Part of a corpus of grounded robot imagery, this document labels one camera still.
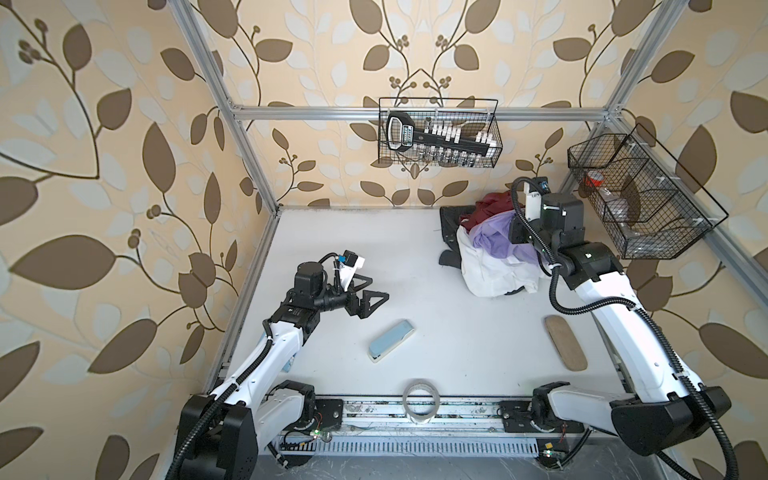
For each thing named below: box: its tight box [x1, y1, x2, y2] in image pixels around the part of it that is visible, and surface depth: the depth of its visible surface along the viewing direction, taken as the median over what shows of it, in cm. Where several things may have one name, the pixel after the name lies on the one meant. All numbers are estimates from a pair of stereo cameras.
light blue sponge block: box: [368, 320, 415, 363], surface depth 87 cm
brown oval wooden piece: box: [544, 315, 588, 372], surface depth 84 cm
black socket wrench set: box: [386, 112, 497, 163], surface depth 86 cm
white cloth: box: [457, 226, 547, 297], surface depth 95 cm
